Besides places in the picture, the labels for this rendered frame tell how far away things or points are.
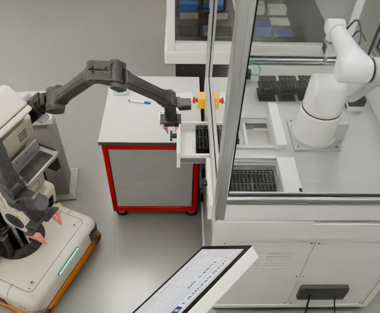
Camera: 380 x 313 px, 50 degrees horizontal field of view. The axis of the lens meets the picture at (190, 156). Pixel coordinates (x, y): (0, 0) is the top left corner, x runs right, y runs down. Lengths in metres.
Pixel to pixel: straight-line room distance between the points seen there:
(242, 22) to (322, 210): 0.92
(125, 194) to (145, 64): 1.89
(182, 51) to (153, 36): 1.97
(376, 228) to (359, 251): 0.22
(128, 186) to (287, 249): 1.11
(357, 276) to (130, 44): 3.27
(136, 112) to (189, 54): 0.57
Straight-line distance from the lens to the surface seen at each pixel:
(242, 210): 1.68
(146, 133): 2.33
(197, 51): 2.74
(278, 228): 1.81
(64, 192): 3.07
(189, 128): 2.22
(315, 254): 2.07
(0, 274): 2.52
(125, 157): 2.40
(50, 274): 2.44
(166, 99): 1.78
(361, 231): 1.95
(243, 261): 1.35
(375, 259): 2.22
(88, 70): 1.53
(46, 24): 5.11
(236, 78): 1.20
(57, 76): 4.22
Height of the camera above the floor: 2.35
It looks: 47 degrees down
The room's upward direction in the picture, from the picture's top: 2 degrees clockwise
